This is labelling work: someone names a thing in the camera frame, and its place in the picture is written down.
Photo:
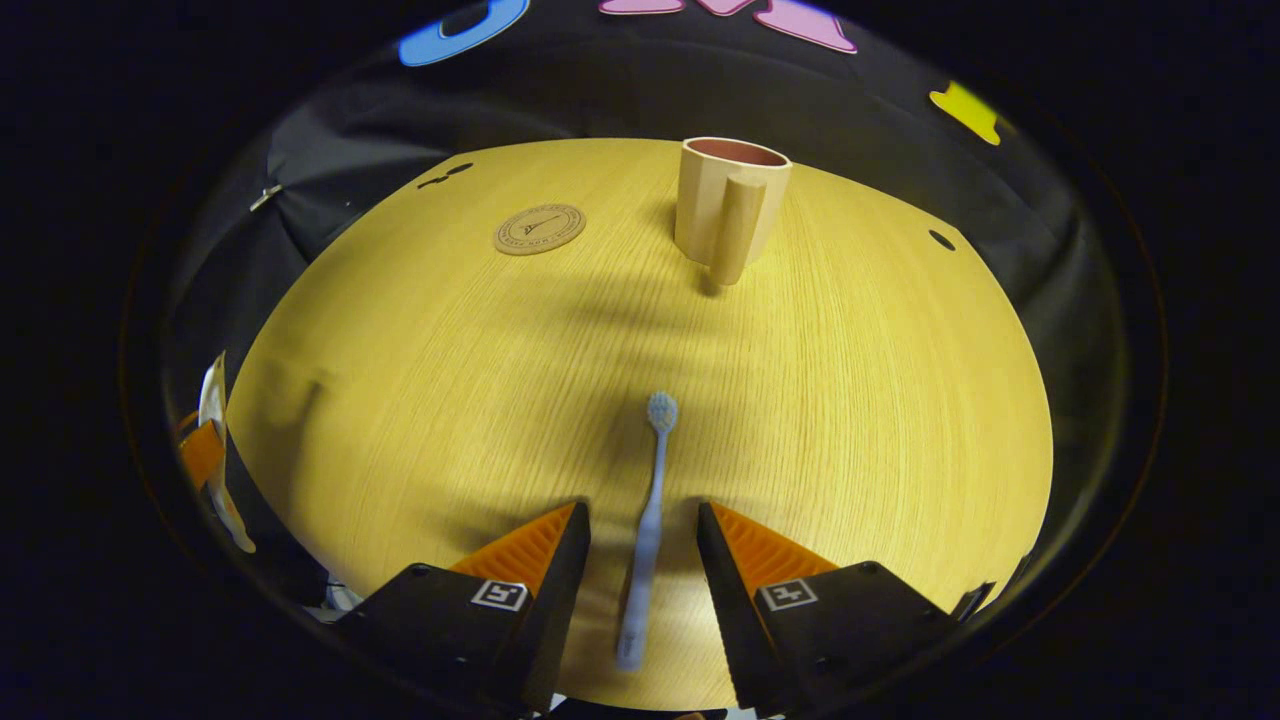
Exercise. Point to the light blue toothbrush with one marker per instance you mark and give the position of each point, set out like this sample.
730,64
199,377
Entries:
648,540

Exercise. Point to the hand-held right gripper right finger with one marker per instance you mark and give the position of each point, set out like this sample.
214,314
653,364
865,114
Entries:
730,600

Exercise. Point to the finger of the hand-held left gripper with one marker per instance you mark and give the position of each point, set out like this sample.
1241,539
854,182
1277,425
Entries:
202,455

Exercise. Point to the white cloth clip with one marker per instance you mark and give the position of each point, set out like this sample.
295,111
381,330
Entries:
265,197

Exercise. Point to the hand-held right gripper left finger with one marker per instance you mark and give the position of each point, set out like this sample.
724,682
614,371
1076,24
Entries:
550,600

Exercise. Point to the round brown coaster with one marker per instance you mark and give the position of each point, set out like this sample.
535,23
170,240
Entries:
539,229

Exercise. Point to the beige cup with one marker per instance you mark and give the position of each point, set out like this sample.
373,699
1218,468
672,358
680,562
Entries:
725,205

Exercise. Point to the wooden desktop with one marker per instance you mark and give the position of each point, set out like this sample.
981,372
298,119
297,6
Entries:
480,400

